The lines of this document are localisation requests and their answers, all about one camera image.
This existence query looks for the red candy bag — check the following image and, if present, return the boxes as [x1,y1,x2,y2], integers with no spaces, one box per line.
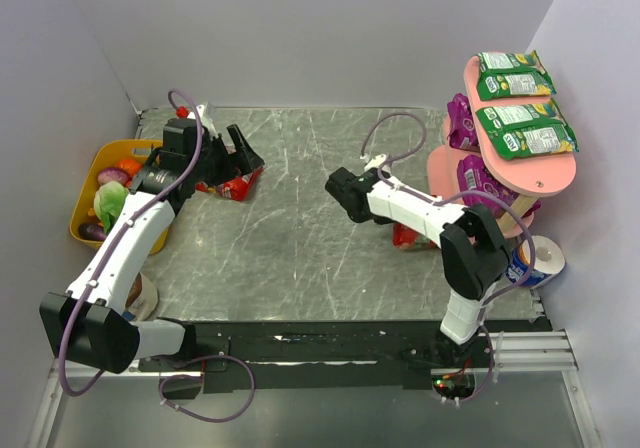
[392,223,438,251]
[195,166,264,202]

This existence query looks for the purple candy bag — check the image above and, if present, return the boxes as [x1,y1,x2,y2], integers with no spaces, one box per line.
[447,93,479,152]
[456,154,519,218]

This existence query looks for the green candy bag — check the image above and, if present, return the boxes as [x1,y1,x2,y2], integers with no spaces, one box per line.
[476,50,556,101]
[476,99,579,160]

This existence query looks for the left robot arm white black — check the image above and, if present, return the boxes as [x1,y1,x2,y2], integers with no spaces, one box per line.
[39,118,264,373]

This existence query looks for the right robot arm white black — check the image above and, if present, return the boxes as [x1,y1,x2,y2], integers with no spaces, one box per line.
[325,167,510,345]

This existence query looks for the pink three-tier shelf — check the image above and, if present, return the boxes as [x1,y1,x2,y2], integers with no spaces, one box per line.
[427,51,579,225]

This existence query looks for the orange toy fruit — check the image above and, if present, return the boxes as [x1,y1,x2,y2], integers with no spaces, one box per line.
[115,158,143,188]

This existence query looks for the purple toy onion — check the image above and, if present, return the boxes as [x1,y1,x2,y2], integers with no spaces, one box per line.
[97,167,130,186]

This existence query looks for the green toy cabbage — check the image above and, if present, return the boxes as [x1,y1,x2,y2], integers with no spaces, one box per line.
[93,181,129,234]

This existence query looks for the yellow basket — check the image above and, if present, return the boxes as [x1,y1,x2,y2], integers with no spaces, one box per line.
[69,139,162,251]

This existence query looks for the purple toy eggplant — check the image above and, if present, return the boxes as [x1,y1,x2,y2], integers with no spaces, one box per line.
[78,223,107,242]

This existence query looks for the beige cloth bag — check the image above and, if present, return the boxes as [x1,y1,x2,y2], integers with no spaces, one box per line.
[122,273,159,321]

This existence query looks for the toilet paper roll blue wrapper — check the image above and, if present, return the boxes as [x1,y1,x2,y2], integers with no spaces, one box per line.
[505,235,566,288]

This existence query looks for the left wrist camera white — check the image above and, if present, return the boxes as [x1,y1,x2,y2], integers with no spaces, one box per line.
[175,102,219,138]

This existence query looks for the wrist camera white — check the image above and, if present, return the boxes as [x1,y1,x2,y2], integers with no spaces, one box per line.
[175,102,219,138]
[360,154,389,171]

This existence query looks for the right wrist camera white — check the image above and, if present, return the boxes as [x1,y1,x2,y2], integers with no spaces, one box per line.
[360,154,389,171]

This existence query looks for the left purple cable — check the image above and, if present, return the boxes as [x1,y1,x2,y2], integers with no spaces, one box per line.
[57,88,256,423]

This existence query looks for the aluminium frame rail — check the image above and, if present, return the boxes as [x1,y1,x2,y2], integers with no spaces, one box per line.
[47,330,579,379]

